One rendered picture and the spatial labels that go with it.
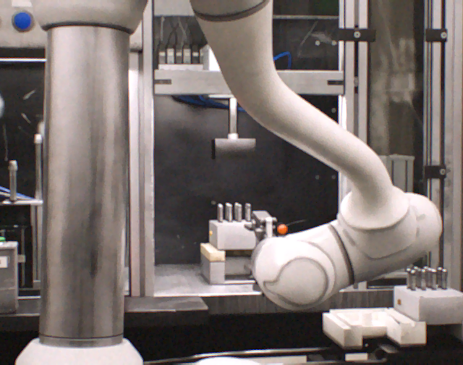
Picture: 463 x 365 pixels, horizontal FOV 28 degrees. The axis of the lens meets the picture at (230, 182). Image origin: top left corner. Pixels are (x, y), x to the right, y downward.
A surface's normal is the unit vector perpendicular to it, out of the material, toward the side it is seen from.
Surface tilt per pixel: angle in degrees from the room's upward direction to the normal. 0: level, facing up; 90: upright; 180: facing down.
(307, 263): 79
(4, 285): 90
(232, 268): 90
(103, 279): 88
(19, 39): 90
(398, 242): 111
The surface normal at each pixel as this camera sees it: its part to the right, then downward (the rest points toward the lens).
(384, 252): 0.23, 0.43
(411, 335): 0.15, 0.05
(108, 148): 0.63, 0.00
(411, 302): -0.99, 0.01
